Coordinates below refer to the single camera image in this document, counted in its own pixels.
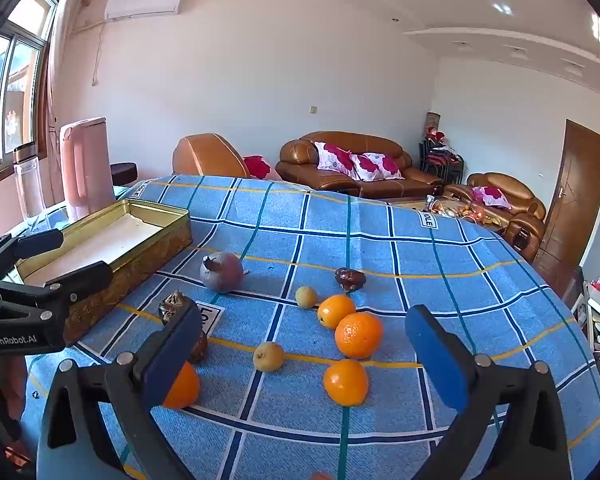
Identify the white air conditioner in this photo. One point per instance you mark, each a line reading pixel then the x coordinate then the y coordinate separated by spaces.
pixel 142 2

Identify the pink curtain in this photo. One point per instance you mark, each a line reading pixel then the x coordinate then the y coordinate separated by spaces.
pixel 62 60

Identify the black round stool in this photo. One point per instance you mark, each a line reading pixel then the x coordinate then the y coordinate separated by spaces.
pixel 124 170

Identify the clear glass bottle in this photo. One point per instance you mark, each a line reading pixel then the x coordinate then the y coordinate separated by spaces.
pixel 27 180

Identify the small orange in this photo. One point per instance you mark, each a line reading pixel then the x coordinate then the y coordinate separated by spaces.
pixel 184 385
pixel 336 311
pixel 346 382

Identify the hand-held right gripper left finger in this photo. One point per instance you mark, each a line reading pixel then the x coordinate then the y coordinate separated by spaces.
pixel 172 355

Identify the purple grey pomegranate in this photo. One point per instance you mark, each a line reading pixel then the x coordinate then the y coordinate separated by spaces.
pixel 221 272

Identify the pink electric kettle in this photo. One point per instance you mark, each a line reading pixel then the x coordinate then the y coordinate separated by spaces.
pixel 85 170

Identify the white red floral pillow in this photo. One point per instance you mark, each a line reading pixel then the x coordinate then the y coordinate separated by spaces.
pixel 332 157
pixel 377 165
pixel 490 195

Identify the brown wooden door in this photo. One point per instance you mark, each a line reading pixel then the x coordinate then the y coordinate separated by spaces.
pixel 572 200

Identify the stacked black chairs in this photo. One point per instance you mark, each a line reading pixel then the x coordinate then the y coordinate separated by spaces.
pixel 440 157

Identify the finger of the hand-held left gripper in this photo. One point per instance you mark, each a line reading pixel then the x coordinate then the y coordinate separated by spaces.
pixel 80 280
pixel 35 242

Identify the gold metal tin box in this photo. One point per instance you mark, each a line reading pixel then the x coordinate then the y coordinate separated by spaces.
pixel 105 240

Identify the brown leather armchair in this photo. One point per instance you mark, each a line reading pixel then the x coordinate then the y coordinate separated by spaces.
pixel 520 210
pixel 205 155

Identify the brown leather sofa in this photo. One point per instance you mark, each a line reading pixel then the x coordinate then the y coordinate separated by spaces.
pixel 300 160

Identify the dark brown mangosteen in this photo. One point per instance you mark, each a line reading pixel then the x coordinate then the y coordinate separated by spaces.
pixel 349 278

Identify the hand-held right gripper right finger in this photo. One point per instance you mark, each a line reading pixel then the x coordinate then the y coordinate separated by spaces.
pixel 437 355

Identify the window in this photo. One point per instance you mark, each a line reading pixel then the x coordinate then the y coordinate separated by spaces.
pixel 10 75

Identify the cluttered coffee table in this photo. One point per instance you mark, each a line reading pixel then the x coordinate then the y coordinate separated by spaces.
pixel 450 208

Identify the blue plaid tablecloth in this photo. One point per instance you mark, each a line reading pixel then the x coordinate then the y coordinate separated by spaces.
pixel 430 270

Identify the large orange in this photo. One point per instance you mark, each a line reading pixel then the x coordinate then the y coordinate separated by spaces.
pixel 358 335

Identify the small yellow loquat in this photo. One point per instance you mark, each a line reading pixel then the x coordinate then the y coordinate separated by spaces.
pixel 306 296
pixel 268 356

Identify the patterned tall vase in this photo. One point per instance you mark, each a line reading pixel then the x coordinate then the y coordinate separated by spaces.
pixel 432 121

